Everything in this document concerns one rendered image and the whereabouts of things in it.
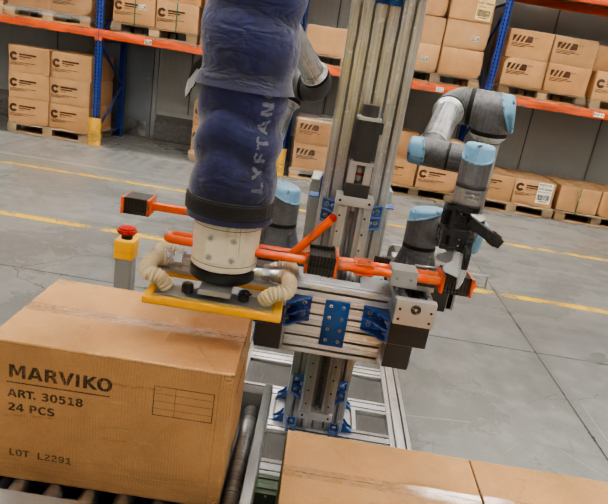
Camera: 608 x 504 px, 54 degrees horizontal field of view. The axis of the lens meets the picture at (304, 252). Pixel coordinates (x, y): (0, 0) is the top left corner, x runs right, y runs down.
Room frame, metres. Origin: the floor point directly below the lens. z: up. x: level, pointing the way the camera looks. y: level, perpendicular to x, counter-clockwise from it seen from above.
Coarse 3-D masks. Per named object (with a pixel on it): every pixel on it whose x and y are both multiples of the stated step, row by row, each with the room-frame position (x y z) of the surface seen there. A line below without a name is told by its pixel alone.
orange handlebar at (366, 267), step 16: (160, 208) 1.70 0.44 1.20; (176, 208) 1.70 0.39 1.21; (176, 240) 1.42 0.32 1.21; (192, 240) 1.42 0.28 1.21; (256, 256) 1.43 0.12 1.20; (272, 256) 1.43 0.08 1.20; (288, 256) 1.43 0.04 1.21; (304, 256) 1.44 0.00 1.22; (368, 272) 1.43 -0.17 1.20; (384, 272) 1.44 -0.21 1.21; (432, 272) 1.48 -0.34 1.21
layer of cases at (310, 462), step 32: (288, 448) 1.56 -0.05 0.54; (320, 448) 1.59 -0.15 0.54; (352, 448) 1.62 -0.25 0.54; (384, 448) 1.64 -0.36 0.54; (288, 480) 1.42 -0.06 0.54; (320, 480) 1.44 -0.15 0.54; (352, 480) 1.46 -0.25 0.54; (384, 480) 1.49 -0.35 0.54; (416, 480) 1.51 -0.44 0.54; (448, 480) 1.54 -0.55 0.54; (480, 480) 1.56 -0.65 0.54; (512, 480) 1.59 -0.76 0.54; (544, 480) 1.61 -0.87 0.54; (576, 480) 1.64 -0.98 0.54
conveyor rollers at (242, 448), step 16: (256, 416) 1.72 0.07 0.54; (240, 432) 1.61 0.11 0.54; (240, 448) 1.52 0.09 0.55; (240, 464) 1.45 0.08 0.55; (16, 480) 1.25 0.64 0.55; (240, 480) 1.39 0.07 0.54; (80, 496) 1.23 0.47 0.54; (96, 496) 1.25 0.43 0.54; (128, 496) 1.26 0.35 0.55; (224, 496) 1.31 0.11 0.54
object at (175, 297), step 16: (176, 288) 1.37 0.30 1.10; (192, 288) 1.35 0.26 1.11; (160, 304) 1.31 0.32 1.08; (176, 304) 1.31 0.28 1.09; (192, 304) 1.31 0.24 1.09; (208, 304) 1.31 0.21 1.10; (224, 304) 1.32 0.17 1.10; (240, 304) 1.33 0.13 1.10; (256, 304) 1.35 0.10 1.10; (272, 304) 1.37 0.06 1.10; (272, 320) 1.31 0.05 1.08
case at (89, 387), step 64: (64, 320) 1.39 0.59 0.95; (128, 320) 1.45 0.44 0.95; (192, 320) 1.51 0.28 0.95; (0, 384) 1.25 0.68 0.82; (64, 384) 1.25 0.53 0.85; (128, 384) 1.26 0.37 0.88; (192, 384) 1.26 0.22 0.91; (0, 448) 1.25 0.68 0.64; (64, 448) 1.25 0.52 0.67; (128, 448) 1.26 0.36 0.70; (192, 448) 1.26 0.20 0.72
